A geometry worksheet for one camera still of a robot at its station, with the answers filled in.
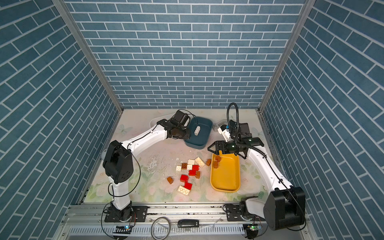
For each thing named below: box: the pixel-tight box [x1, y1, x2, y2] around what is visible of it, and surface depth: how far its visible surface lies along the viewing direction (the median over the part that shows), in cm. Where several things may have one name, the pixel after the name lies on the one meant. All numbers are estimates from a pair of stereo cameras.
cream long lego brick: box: [194, 156, 206, 168], surface depth 93 cm
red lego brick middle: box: [180, 174, 189, 183], surface depth 86 cm
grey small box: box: [212, 119, 228, 132], surface depth 110 cm
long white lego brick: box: [194, 125, 201, 136], surface depth 107 cm
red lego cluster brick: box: [188, 165, 200, 176], surface depth 89 cm
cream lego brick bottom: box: [177, 185, 191, 196], surface depth 82 cm
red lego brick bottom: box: [184, 182, 193, 191], surface depth 84 cm
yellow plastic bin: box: [210, 150, 241, 193], surface depth 89 cm
